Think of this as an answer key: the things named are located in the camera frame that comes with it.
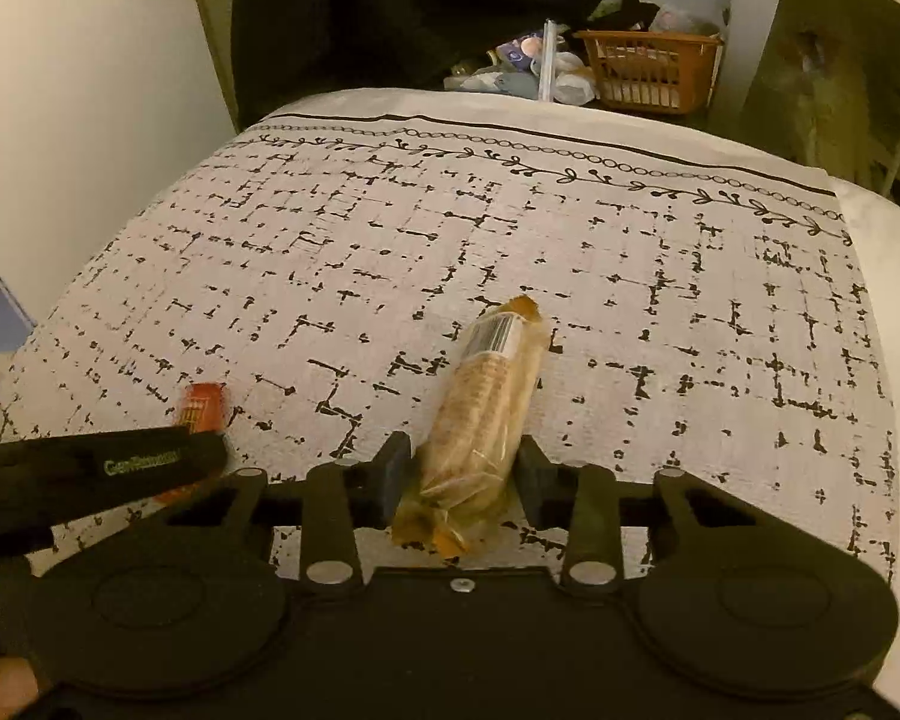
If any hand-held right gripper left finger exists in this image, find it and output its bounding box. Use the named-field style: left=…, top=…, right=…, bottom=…
left=157, top=431, right=415, bottom=592

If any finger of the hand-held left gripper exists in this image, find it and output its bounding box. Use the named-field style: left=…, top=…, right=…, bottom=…
left=37, top=426, right=227, bottom=524

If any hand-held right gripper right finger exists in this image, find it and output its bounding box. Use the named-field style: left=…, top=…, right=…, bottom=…
left=516, top=433, right=767, bottom=592

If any pink orange snack packet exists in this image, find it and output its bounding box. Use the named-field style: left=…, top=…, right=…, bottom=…
left=154, top=382, right=230, bottom=506

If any brown orange snack packet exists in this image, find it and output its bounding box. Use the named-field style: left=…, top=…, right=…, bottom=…
left=391, top=296, right=545, bottom=560

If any person's left hand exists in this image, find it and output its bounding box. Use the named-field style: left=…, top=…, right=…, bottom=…
left=0, top=652, right=47, bottom=720

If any pile of small household items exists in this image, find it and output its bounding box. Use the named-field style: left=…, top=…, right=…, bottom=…
left=442, top=28, right=599, bottom=107

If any white bed sheet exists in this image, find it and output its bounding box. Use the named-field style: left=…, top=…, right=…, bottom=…
left=827, top=176, right=900, bottom=605

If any orange plastic basket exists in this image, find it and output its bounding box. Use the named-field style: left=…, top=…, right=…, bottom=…
left=574, top=30, right=724, bottom=116

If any white plastic tube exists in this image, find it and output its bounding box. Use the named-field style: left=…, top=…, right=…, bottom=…
left=541, top=19, right=557, bottom=102

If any chair with dark clothes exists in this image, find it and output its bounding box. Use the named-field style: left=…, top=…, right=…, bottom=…
left=229, top=0, right=662, bottom=130

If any white desk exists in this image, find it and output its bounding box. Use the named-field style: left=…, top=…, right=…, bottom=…
left=709, top=0, right=900, bottom=142

